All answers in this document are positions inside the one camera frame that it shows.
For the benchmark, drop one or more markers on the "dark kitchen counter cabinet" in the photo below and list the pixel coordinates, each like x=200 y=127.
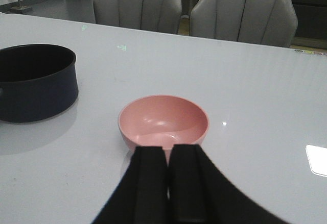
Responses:
x=311 y=16

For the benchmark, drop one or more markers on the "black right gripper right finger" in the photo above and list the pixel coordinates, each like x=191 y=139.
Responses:
x=200 y=193

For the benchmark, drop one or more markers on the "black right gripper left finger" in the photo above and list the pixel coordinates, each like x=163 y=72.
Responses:
x=141 y=195

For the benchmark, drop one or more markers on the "dark blue saucepan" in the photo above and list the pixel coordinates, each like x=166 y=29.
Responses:
x=38 y=81

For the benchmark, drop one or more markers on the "pink plastic bowl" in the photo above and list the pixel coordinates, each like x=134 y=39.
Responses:
x=162 y=121

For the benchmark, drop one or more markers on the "left grey upholstered chair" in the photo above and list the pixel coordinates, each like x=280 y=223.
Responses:
x=150 y=15

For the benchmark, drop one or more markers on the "grey upholstered chair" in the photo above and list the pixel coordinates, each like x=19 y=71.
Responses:
x=150 y=15
x=266 y=22

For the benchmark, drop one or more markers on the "right grey upholstered chair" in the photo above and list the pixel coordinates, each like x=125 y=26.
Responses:
x=266 y=22

